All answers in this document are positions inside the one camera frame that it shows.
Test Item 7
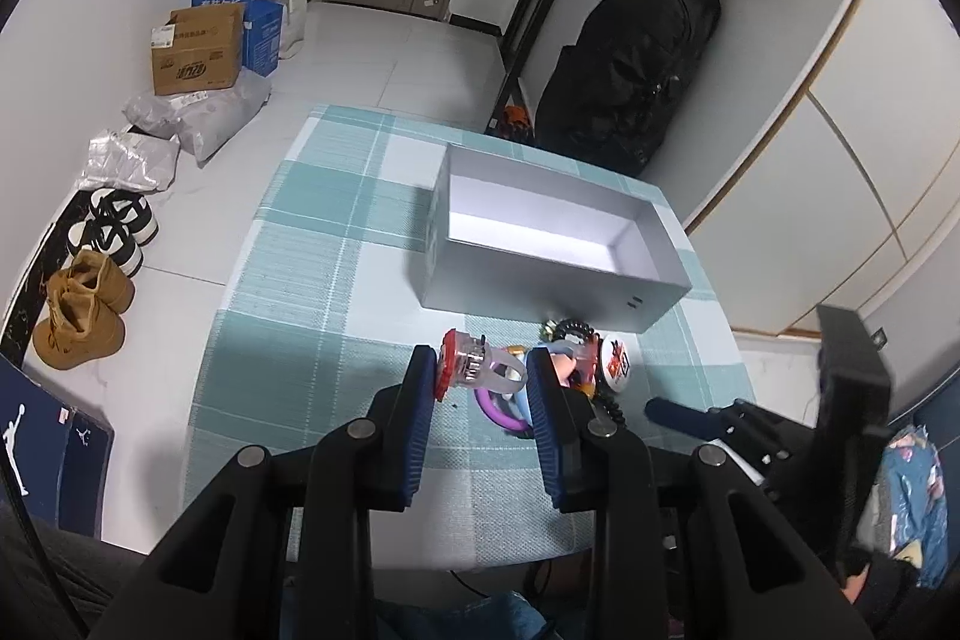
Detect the grey open cardboard box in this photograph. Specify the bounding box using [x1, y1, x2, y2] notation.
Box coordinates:
[418, 146, 692, 335]

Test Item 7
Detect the black white sneaker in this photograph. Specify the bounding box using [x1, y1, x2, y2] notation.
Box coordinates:
[67, 218, 143, 278]
[91, 188, 160, 245]

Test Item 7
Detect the grey plastic parcel bag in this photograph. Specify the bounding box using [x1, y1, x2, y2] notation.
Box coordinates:
[122, 68, 272, 166]

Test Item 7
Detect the black large backpack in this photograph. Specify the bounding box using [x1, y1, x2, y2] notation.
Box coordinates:
[534, 0, 721, 177]

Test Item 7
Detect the tan suede boot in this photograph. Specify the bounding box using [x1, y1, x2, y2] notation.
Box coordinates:
[32, 291, 125, 370]
[46, 248, 135, 315]

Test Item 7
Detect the black bead bracelet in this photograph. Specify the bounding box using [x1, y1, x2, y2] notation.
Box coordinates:
[538, 317, 599, 350]

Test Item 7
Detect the purple ring bracelet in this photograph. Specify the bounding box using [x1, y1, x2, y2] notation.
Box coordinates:
[476, 388, 537, 440]

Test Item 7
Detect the black camera mount box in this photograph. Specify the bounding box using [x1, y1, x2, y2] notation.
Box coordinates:
[815, 305, 892, 437]

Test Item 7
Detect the blue cardboard box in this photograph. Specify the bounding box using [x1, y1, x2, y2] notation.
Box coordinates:
[192, 0, 283, 76]

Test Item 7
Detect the yellow pink cartoon charm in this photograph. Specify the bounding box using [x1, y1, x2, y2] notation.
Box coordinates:
[551, 346, 597, 398]

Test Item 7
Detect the brown cardboard box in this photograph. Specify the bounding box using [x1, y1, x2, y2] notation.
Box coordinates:
[149, 3, 244, 96]

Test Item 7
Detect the blue jordan shoe box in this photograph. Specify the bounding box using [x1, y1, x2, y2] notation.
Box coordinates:
[0, 359, 114, 539]

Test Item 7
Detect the white plastic parcel bag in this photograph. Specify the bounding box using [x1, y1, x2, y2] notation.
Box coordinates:
[76, 131, 181, 193]

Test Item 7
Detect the teal plaid tablecloth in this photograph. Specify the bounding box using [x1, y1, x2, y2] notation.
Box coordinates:
[181, 102, 760, 572]

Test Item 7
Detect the red clear hair clip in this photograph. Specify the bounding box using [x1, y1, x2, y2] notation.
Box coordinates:
[434, 330, 527, 401]

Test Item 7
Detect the orange small object on floor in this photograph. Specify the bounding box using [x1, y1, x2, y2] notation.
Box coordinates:
[503, 104, 532, 142]

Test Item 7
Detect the white round pin badge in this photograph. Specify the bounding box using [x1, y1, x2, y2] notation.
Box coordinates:
[599, 335, 631, 395]

